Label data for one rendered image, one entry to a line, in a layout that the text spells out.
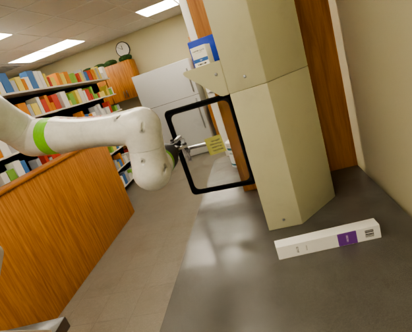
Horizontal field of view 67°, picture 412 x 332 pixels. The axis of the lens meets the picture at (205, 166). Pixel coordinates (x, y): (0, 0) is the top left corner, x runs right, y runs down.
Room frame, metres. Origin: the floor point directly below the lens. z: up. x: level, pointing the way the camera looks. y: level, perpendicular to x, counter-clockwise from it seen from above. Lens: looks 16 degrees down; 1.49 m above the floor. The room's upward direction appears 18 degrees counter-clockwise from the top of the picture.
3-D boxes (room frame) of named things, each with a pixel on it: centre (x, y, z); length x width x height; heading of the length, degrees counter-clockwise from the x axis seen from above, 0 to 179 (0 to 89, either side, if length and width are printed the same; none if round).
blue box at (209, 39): (1.16, -0.13, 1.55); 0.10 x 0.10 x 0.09; 77
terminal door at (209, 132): (1.28, -0.05, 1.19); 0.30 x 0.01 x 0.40; 69
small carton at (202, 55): (1.03, -0.10, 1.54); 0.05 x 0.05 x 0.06; 65
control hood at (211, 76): (1.08, -0.11, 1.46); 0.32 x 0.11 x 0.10; 167
